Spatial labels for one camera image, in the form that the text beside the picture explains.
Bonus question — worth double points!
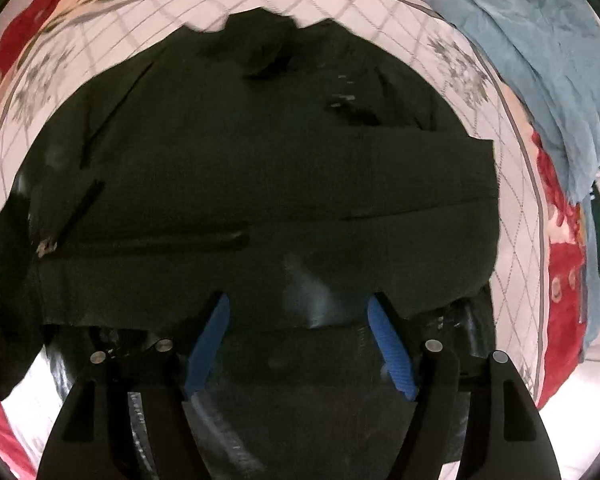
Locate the black leather jacket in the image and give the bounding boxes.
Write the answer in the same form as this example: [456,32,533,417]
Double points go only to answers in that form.
[0,9,498,479]

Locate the red floral blanket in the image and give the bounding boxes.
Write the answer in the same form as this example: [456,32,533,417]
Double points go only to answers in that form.
[0,0,589,480]

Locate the white quilted floral mat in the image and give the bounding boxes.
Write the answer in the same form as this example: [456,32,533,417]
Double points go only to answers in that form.
[0,0,552,466]

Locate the light blue duvet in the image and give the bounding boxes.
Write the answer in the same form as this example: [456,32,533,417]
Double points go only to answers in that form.
[379,0,600,361]

